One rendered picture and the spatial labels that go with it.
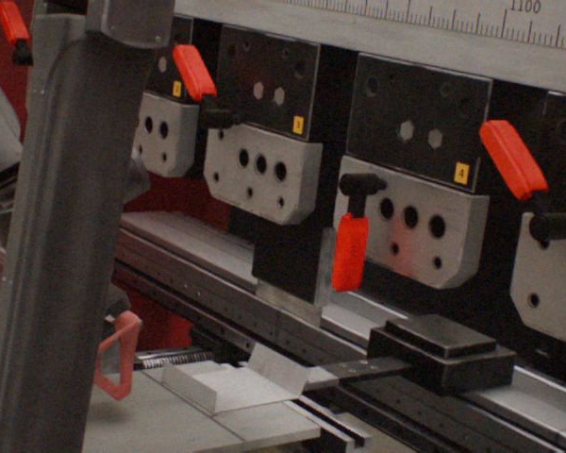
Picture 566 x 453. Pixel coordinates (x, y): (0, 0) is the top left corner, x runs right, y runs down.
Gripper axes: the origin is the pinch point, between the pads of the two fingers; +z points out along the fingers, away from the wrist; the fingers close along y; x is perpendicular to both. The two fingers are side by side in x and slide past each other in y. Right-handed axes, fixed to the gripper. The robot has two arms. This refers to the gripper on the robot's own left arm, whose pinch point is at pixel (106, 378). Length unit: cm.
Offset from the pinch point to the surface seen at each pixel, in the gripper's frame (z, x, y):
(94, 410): 2.4, 2.0, 0.5
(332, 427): 11.4, -13.9, -10.7
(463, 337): 20.3, -36.7, -2.7
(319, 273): -0.2, -20.4, -6.0
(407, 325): 18.7, -33.7, 2.5
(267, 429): 8.4, -8.7, -8.8
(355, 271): -6.6, -17.2, -17.3
